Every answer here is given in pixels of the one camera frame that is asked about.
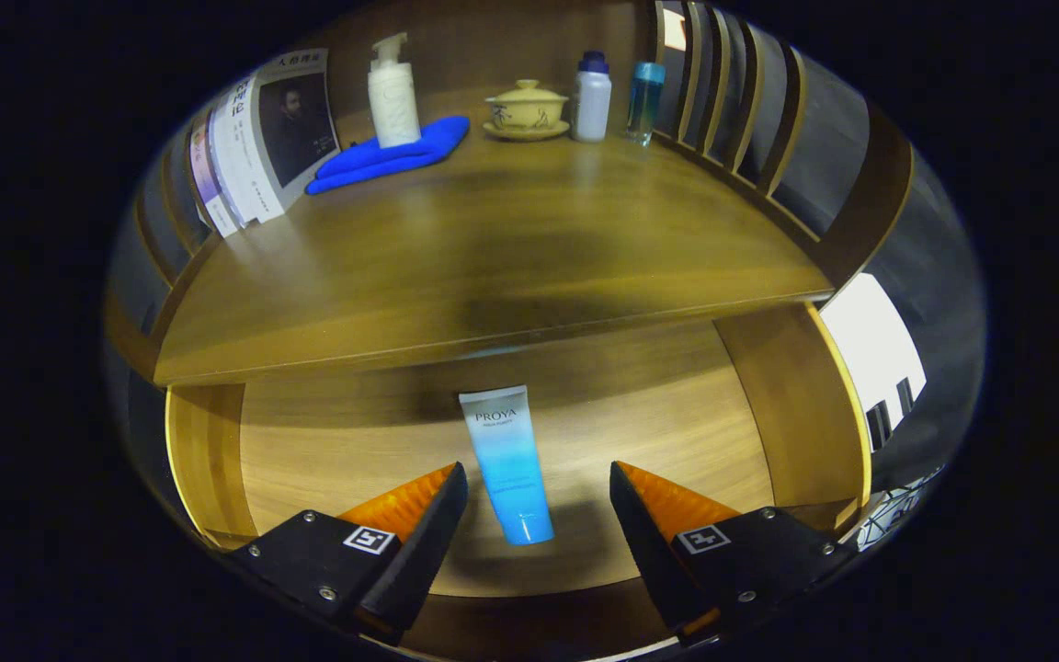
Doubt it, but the white pump bottle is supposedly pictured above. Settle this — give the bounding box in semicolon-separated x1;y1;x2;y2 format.
367;32;422;149

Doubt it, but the thick white portrait cover book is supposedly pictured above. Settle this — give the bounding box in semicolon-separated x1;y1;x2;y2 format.
212;48;341;226

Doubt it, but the yellow saucer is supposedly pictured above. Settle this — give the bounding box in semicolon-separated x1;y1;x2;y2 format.
482;120;572;142

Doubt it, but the blue white cosmetic tube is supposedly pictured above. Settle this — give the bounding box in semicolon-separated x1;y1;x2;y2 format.
458;384;556;547

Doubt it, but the yellow lidded teacup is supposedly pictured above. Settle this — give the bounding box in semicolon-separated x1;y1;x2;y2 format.
485;79;569;131

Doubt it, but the white bottle dark blue cap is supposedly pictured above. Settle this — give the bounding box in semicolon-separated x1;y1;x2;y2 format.
572;51;613;143

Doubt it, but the clear blue bottle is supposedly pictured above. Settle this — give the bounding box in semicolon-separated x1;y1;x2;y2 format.
625;61;666;146

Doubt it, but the purple spine book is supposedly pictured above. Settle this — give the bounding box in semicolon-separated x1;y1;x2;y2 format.
188;124;220;231

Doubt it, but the wooden drawer with black knob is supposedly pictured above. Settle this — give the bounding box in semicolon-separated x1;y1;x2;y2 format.
165;302;872;658

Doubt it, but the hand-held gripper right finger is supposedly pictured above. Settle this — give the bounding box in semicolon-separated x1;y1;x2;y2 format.
609;460;860;646

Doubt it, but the thin white book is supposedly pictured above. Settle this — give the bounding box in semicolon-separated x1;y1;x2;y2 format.
201;106;245;237

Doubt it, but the wooden countertop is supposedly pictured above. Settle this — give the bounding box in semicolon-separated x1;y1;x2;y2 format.
153;87;834;387

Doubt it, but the blue folded cloth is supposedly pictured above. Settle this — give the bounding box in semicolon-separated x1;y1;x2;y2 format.
305;115;471;196

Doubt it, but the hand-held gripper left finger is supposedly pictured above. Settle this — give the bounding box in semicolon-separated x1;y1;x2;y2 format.
233;462;471;646

